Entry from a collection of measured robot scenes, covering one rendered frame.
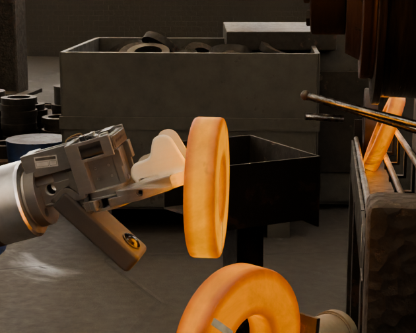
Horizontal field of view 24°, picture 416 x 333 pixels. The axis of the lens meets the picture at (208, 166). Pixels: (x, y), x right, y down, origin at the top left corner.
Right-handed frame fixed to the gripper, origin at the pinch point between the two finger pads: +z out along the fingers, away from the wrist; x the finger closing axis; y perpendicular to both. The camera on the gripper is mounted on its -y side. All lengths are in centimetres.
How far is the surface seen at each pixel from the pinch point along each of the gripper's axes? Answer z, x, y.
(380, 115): 19.8, 18.8, -2.3
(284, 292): 6.5, -13.1, -11.6
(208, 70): -39, 267, -9
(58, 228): -120, 270, -55
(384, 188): 17, 93, -30
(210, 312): 0.7, -21.6, -9.0
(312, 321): 8.1, -11.2, -15.9
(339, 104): 15.2, 21.1, 0.2
